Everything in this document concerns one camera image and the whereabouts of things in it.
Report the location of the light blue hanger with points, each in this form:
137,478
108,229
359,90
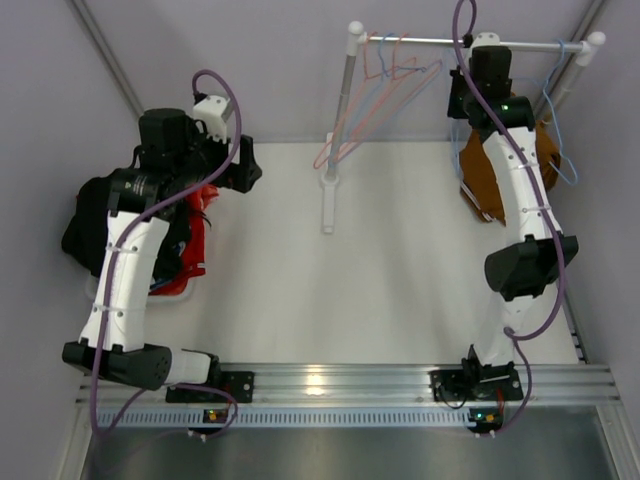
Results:
395,100
457,144
557,125

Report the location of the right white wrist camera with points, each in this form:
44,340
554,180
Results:
471,41

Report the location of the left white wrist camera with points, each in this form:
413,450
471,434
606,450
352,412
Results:
214,112

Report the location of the brown trousers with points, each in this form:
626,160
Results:
478,182

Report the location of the grey slotted cable duct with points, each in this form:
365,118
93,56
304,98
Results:
295,417

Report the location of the black trousers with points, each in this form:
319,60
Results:
85,237

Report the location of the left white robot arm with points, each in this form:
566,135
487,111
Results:
178,154

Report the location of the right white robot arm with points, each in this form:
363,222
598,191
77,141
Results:
528,275

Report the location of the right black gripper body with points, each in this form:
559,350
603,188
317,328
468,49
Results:
455,93

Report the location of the red trousers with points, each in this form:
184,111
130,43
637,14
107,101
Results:
193,254

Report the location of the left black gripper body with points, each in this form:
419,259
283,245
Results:
242,163

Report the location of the white plastic laundry basket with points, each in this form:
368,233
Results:
91,285

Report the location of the white clothes rack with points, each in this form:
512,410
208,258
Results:
578,57

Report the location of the aluminium mounting rail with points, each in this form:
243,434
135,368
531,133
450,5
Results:
356,385

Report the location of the blue patterned trousers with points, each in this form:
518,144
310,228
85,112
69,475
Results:
178,248

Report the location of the orange white patterned trousers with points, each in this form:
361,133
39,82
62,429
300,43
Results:
168,265

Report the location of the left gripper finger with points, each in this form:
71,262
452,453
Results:
246,157
243,178

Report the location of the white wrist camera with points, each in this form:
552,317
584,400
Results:
214,112
471,41

